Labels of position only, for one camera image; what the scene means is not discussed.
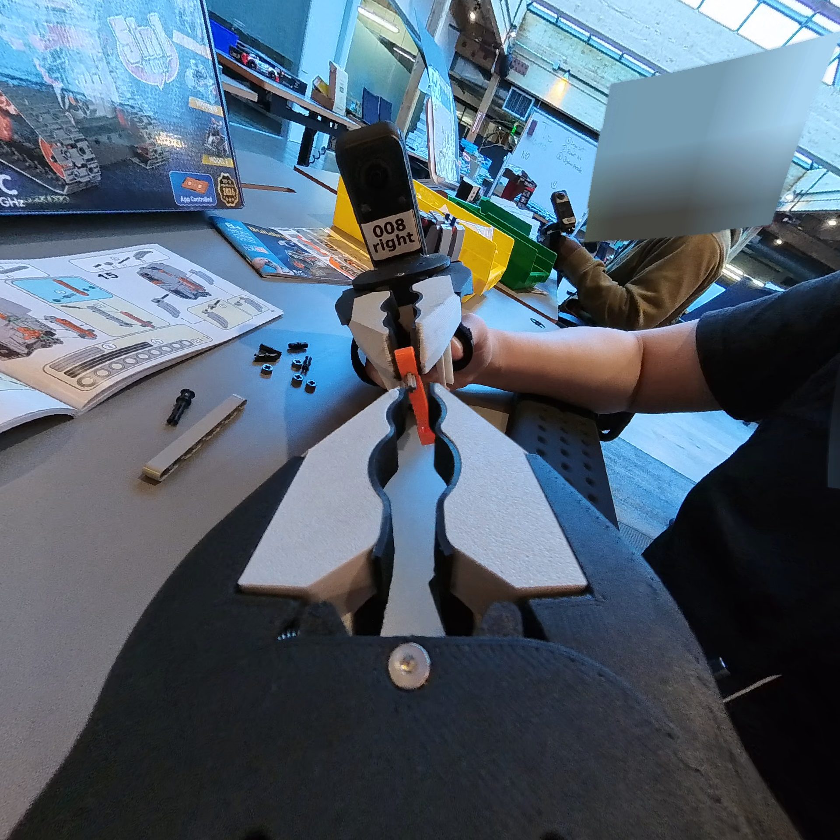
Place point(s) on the long grey toy beam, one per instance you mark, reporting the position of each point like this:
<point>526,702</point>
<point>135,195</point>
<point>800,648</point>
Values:
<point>193,438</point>

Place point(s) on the background long table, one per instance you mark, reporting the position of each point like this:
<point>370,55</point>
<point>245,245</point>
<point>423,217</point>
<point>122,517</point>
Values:
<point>289,98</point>

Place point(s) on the person's black shirt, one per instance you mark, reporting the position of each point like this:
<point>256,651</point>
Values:
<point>774,525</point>

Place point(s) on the yellow plastic bin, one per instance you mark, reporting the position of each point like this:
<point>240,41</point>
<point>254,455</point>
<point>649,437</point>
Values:
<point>485,253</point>

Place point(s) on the person's right hand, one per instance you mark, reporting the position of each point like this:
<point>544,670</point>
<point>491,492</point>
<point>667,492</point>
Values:
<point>483,354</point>

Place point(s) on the person's right forearm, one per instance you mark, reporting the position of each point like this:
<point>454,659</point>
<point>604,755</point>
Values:
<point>577,367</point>

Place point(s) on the open instruction booklet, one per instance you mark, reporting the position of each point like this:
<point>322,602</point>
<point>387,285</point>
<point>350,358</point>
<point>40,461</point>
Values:
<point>98,315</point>

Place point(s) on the toy building set box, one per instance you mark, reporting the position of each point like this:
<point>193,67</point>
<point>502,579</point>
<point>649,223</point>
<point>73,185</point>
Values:
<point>111,105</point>

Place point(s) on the grey desk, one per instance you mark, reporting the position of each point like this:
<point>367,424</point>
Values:
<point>98,558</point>

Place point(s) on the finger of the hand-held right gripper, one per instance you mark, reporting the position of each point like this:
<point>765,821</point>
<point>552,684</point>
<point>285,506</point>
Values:
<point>371,321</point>
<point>438,315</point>

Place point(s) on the cluster of small black connectors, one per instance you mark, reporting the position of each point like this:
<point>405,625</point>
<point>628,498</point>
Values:
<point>268,354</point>

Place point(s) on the green plastic bin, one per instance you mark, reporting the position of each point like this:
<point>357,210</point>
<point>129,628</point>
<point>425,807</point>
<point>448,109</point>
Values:
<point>525,253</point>

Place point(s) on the wooden pencil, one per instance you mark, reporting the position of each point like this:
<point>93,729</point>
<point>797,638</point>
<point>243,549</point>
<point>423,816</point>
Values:
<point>269,188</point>

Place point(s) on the black perforated chair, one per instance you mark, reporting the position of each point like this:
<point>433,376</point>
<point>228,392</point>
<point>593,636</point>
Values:
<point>558,446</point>

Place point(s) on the closed instruction booklet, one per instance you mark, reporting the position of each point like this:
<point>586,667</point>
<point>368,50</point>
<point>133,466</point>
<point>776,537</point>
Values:
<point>289,253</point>

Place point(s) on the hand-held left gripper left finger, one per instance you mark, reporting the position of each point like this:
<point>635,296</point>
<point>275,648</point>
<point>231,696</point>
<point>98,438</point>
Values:
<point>308,525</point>

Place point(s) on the orange toy beam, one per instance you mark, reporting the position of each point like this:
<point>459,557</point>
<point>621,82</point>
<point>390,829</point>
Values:
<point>422,413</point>

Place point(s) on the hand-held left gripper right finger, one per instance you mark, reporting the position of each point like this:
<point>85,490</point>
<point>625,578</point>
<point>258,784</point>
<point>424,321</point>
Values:
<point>512,525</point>

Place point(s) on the black toy axle pin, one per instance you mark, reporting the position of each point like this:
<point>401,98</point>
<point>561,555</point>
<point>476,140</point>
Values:
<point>180,407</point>

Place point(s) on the whiteboard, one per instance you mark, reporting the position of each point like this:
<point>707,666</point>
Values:
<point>558,157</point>

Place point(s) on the toy race car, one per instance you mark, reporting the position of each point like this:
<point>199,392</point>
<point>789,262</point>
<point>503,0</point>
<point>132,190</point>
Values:
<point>262,65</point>

